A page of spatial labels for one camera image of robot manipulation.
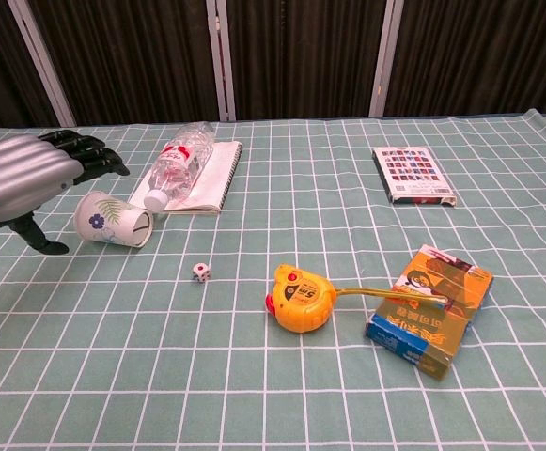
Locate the yellow tape measure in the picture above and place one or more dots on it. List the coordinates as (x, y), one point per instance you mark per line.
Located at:
(301, 300)

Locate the white floral paper cup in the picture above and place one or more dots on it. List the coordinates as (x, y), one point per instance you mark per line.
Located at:
(108, 218)

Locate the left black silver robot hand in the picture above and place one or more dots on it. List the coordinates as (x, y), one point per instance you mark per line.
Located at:
(14, 174)

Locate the playing card box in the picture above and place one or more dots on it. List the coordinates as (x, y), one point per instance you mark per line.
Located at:
(411, 171)

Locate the white partition post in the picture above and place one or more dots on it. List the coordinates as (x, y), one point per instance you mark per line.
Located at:
(381, 58)
(42, 61)
(221, 58)

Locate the orange blue snack box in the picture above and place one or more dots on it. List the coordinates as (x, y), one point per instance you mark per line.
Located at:
(423, 329)

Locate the small white die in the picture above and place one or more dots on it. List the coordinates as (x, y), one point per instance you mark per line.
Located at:
(201, 271)

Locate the green grid tablecloth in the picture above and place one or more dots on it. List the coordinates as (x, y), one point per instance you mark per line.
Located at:
(272, 399)

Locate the clear plastic water bottle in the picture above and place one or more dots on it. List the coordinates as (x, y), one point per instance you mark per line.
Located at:
(178, 164)

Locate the white spiral notebook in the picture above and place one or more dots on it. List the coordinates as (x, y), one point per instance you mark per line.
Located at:
(216, 174)

